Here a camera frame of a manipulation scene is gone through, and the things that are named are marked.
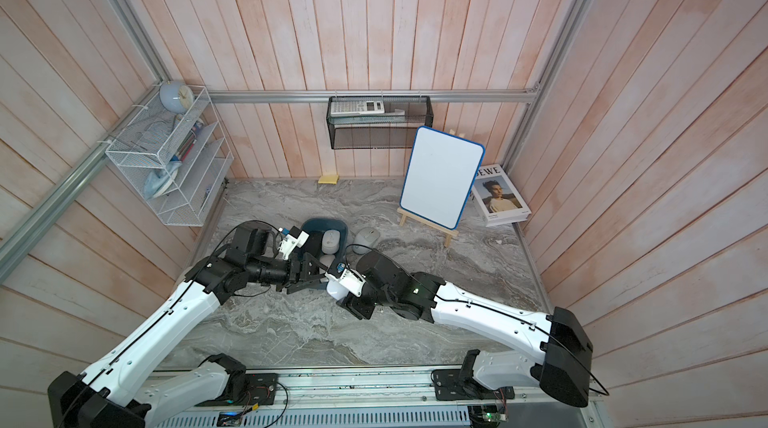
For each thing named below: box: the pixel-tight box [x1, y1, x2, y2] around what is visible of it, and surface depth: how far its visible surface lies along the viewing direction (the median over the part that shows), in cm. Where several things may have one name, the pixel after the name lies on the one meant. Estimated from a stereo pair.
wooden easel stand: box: [396, 207, 459, 248], surface depth 100 cm
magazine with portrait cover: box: [471, 163, 532, 227], surface depth 110 cm
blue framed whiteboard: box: [399, 126, 485, 230], surface depth 86 cm
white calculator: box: [330, 100, 385, 117], surface depth 92 cm
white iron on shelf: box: [144, 160, 182, 200], surface depth 81 cm
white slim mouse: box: [326, 280, 349, 300], surface depth 71 cm
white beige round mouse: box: [352, 226, 381, 255], surface depth 102 cm
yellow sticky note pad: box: [318, 175, 339, 185], surface depth 125 cm
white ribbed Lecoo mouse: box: [321, 229, 341, 255], surface depth 100 cm
